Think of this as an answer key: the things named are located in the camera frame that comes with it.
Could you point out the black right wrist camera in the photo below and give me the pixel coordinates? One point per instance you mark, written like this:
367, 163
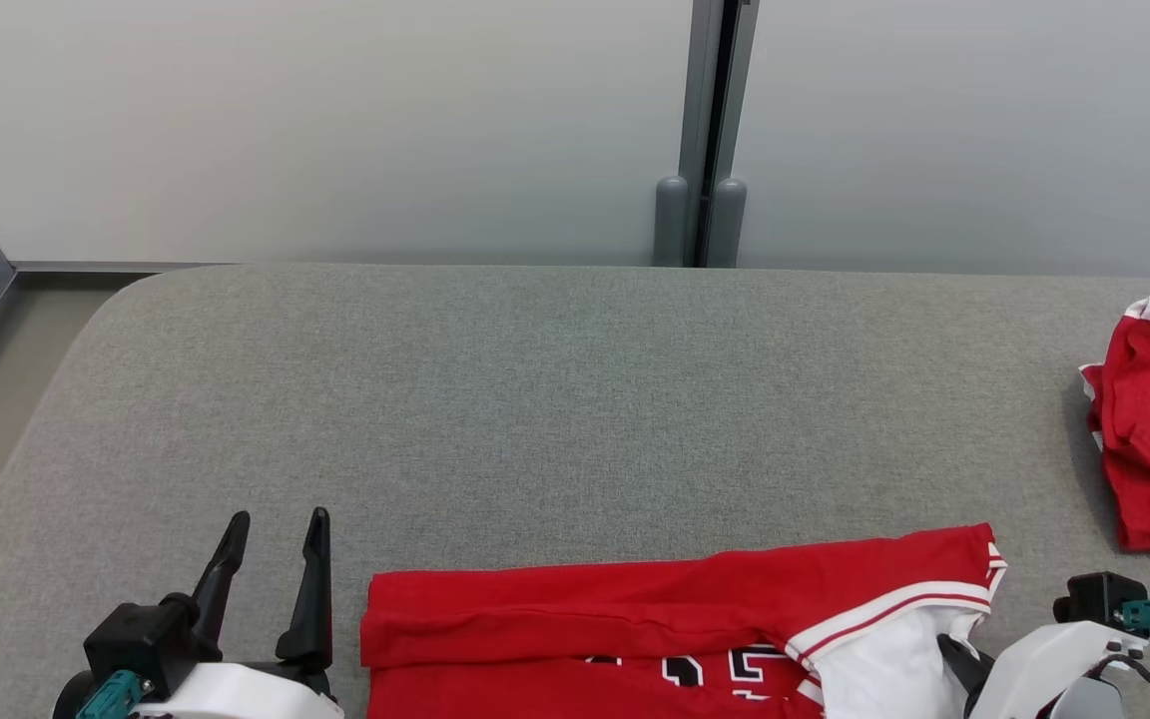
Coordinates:
1094, 597

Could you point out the grey partition joining post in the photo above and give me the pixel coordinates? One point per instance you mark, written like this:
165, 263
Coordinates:
692, 100

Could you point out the white partition panel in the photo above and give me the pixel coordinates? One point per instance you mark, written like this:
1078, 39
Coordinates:
984, 130
286, 120

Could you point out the red white basketball jersey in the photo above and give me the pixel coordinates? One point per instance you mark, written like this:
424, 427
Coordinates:
635, 609

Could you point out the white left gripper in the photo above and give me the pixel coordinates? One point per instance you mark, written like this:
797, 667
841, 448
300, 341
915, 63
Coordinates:
246, 694

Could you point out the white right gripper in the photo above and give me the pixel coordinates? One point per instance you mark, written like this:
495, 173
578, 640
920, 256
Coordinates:
1044, 664

